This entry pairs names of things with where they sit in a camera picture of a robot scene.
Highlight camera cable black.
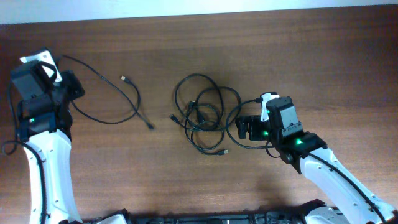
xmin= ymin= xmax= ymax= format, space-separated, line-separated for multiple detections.
xmin=224 ymin=97 xmax=388 ymax=224
xmin=1 ymin=60 xmax=58 ymax=224

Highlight thin black USB cable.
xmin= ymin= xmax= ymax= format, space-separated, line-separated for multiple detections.
xmin=57 ymin=54 xmax=155 ymax=131

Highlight left camera cable black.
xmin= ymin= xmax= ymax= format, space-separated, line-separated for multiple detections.
xmin=1 ymin=60 xmax=58 ymax=224

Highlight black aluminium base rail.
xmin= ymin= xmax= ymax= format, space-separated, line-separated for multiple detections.
xmin=83 ymin=199 xmax=346 ymax=224

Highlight thick black HDMI cable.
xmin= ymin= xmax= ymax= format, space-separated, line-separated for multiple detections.
xmin=169 ymin=73 xmax=243 ymax=133

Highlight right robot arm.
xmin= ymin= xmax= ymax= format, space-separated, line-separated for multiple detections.
xmin=234 ymin=93 xmax=397 ymax=223

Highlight right camera cable black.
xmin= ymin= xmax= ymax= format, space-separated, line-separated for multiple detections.
xmin=224 ymin=97 xmax=388 ymax=224

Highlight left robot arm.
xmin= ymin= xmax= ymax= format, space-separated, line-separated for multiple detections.
xmin=11 ymin=60 xmax=85 ymax=223

